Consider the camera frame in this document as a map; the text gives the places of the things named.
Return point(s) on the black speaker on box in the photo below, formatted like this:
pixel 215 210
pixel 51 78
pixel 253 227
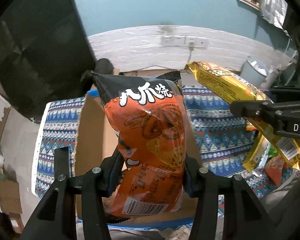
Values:
pixel 103 66

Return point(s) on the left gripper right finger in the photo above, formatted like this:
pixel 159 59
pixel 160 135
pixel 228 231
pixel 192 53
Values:
pixel 191 178

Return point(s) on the light blue trash bin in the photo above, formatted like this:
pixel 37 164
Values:
pixel 254 71

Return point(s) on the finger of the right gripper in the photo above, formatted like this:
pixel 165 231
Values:
pixel 260 114

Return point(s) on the white wall socket strip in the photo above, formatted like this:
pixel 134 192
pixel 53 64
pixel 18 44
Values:
pixel 184 41

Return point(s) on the cardboard pieces on floor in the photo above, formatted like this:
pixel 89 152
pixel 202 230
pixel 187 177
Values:
pixel 10 203

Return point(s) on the black curtain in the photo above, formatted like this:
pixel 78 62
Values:
pixel 44 54

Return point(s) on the orange black octopus snack bag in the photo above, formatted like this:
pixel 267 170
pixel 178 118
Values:
pixel 148 116

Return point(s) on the blue cardboard box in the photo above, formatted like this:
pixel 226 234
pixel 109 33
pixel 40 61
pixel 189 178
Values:
pixel 112 168

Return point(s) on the silver foil curtain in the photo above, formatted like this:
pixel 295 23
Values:
pixel 274 11

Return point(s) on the orange green rice cracker bag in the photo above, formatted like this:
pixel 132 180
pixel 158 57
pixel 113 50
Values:
pixel 277 170

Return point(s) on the white pipe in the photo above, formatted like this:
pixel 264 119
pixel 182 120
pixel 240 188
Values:
pixel 270 79

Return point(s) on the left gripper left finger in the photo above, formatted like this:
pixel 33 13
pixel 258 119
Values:
pixel 62 163

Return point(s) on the patterned blue tablecloth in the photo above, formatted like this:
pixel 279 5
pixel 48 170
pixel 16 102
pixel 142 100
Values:
pixel 222 139

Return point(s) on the wooden window sill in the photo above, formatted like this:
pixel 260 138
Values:
pixel 251 4

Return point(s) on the long yellow biscuit pack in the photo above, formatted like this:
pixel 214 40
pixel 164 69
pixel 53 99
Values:
pixel 231 87

